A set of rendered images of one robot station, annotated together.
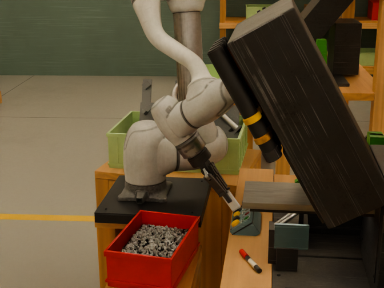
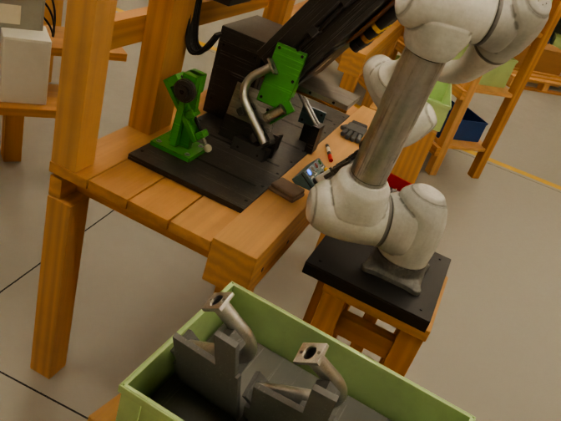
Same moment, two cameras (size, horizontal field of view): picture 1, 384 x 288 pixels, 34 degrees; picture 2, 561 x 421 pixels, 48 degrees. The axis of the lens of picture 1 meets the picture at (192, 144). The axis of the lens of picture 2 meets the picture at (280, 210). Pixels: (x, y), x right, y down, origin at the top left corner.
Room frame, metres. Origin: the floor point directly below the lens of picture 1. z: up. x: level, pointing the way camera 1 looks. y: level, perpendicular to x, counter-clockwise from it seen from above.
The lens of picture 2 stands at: (3.82, -0.02, 1.87)
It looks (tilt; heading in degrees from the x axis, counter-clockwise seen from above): 30 degrees down; 187
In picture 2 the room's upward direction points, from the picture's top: 18 degrees clockwise
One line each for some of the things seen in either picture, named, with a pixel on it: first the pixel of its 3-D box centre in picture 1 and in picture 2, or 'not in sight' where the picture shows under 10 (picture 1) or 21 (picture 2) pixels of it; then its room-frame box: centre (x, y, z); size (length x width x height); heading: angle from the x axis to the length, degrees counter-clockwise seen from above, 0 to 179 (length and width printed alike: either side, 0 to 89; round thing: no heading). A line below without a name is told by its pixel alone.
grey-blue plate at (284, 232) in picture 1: (291, 247); (309, 124); (1.59, -0.28, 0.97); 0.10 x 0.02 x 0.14; 83
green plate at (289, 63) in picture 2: not in sight; (285, 75); (1.74, -0.39, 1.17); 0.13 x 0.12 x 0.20; 173
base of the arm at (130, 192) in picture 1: (144, 187); (400, 257); (2.19, 0.18, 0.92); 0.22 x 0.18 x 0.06; 173
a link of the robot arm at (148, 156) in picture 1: (147, 150); (413, 221); (2.21, 0.17, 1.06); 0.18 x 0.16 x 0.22; 110
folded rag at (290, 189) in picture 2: not in sight; (286, 189); (2.04, -0.23, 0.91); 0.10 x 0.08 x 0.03; 73
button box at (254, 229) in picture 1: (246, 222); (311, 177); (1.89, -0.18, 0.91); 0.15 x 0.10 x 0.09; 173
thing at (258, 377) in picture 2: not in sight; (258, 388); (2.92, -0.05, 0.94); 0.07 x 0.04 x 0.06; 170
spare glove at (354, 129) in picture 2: not in sight; (352, 130); (1.33, -0.12, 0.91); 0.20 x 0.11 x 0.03; 176
